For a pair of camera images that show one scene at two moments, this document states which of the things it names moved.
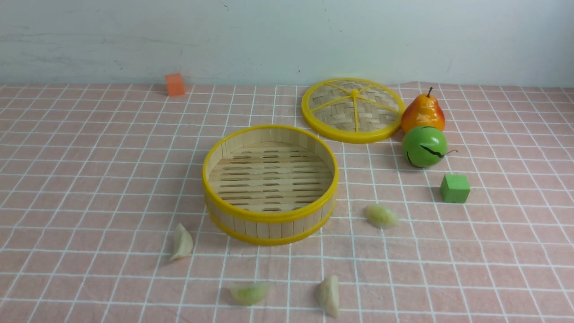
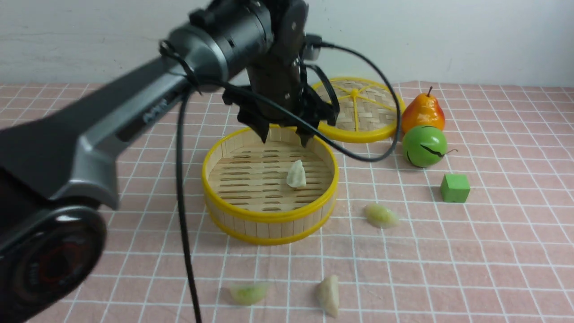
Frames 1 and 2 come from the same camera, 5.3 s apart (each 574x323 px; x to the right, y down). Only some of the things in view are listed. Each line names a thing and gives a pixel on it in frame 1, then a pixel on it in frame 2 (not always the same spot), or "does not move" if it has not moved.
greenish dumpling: (381, 216) does not move
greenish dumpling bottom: (249, 294) does not move
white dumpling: (184, 243) → (296, 177)
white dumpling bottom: (328, 293) does not move
